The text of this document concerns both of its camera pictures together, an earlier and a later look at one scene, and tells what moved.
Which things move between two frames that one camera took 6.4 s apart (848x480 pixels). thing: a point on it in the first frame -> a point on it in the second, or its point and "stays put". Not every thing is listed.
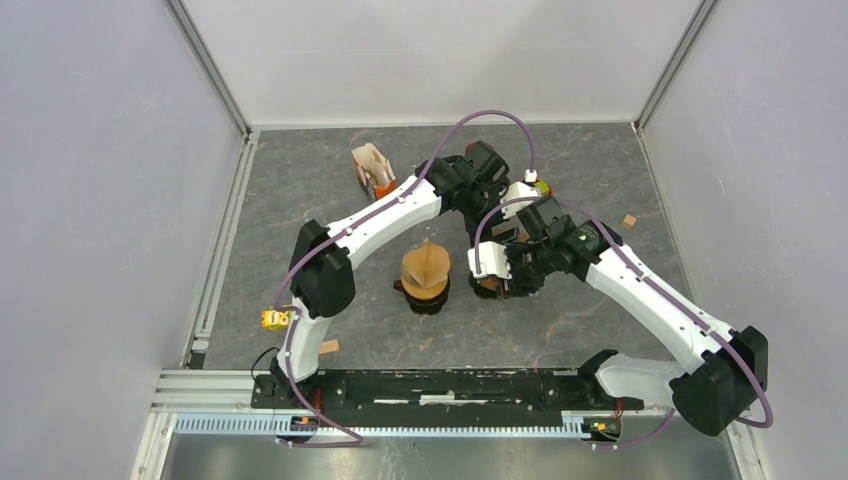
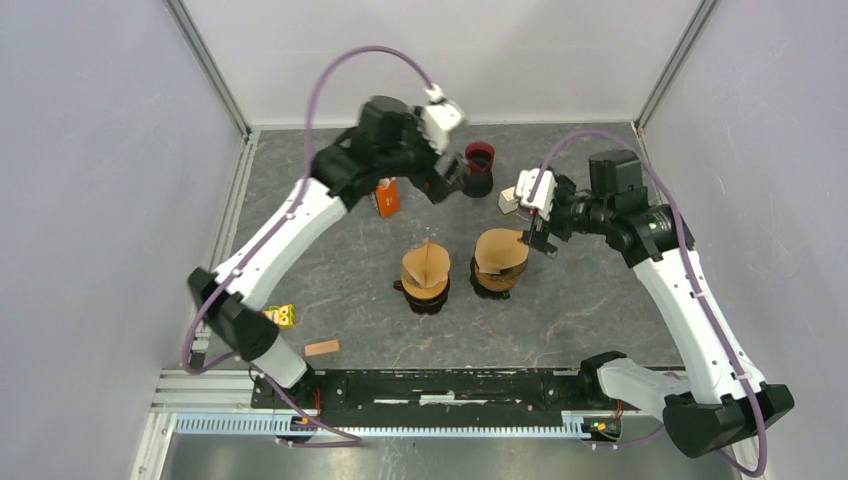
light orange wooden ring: [423, 293] stays put
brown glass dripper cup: [423, 306] stays put
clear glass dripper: [427, 266] -> [398, 286]
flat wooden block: [329, 346] stays put
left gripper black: [494, 190] -> [434, 184]
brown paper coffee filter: [425, 270] stays put
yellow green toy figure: [273, 319] stays put
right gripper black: [521, 287] -> [537, 236]
